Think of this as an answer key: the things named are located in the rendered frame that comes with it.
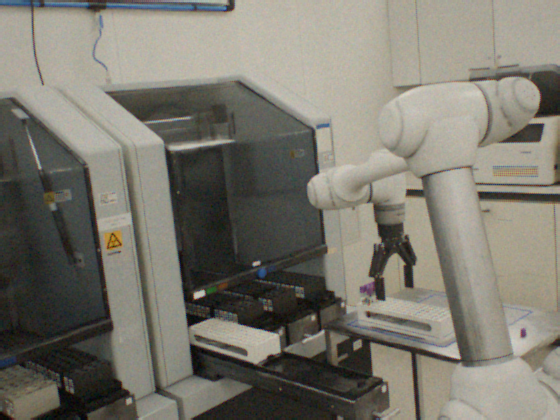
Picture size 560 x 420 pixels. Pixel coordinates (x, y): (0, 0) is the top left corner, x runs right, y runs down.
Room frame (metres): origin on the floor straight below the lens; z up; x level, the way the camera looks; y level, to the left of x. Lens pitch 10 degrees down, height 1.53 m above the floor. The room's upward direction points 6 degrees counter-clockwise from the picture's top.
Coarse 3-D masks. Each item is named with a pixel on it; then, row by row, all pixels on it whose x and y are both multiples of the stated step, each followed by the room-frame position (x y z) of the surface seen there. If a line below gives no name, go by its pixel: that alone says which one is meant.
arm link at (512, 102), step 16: (512, 80) 1.35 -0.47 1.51; (528, 80) 1.35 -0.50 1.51; (496, 96) 1.35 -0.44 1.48; (512, 96) 1.32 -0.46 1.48; (528, 96) 1.33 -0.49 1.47; (496, 112) 1.33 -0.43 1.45; (512, 112) 1.33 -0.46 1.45; (528, 112) 1.33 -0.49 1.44; (496, 128) 1.34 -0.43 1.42; (512, 128) 1.36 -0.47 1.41; (480, 144) 1.38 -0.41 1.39
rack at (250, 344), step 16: (208, 320) 2.00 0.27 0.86; (192, 336) 1.93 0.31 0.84; (208, 336) 1.88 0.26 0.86; (224, 336) 1.85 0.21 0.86; (240, 336) 1.84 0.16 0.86; (256, 336) 1.82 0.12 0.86; (272, 336) 1.81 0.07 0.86; (224, 352) 1.83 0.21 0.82; (240, 352) 1.85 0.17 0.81; (256, 352) 1.74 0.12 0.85; (272, 352) 1.78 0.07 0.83
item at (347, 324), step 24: (408, 288) 2.26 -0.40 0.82; (528, 312) 1.92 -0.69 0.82; (552, 312) 1.90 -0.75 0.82; (360, 336) 1.88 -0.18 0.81; (384, 336) 1.84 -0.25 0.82; (408, 336) 1.82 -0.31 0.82; (528, 336) 1.73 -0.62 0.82; (552, 336) 1.73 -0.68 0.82; (336, 360) 1.98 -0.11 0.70; (456, 360) 1.64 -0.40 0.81
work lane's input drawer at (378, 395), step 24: (192, 360) 1.91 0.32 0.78; (216, 360) 1.83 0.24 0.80; (240, 360) 1.77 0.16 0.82; (264, 360) 1.75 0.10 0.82; (288, 360) 1.77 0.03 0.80; (312, 360) 1.73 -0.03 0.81; (264, 384) 1.69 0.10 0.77; (288, 384) 1.63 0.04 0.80; (312, 384) 1.58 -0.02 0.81; (336, 384) 1.59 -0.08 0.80; (360, 384) 1.54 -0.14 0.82; (384, 384) 1.56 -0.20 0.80; (336, 408) 1.52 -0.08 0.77; (360, 408) 1.49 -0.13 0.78; (384, 408) 1.56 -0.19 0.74
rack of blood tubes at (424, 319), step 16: (384, 304) 1.93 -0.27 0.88; (400, 304) 1.93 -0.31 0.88; (416, 304) 1.90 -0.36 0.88; (368, 320) 1.93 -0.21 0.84; (384, 320) 1.90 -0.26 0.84; (400, 320) 1.93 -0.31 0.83; (416, 320) 1.80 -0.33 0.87; (432, 320) 1.76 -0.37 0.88; (448, 320) 1.77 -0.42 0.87; (416, 336) 1.81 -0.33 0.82; (448, 336) 1.77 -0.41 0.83
